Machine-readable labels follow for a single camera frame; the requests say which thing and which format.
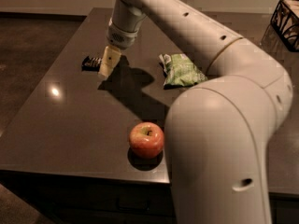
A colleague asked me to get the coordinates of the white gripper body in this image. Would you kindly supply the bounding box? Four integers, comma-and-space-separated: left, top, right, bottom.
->
107, 20, 138, 49

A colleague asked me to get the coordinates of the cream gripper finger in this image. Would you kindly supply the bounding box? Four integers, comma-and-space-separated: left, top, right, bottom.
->
98, 45, 121, 78

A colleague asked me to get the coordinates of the black rxbar chocolate bar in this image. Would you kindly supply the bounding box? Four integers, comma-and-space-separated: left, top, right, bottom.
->
81, 56, 102, 72

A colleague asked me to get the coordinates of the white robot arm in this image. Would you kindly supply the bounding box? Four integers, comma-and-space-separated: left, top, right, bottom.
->
107, 0, 293, 224

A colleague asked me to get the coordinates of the green chip bag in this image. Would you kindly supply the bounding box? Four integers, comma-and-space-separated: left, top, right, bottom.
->
159, 53, 207, 89

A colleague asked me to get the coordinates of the red apple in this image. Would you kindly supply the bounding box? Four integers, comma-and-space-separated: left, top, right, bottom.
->
129, 122, 164, 159

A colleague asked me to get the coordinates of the dark drawer handle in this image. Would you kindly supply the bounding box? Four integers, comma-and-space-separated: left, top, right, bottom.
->
116, 198, 150, 212

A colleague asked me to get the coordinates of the black wire basket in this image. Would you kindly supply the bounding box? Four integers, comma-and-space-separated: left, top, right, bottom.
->
271, 0, 299, 52

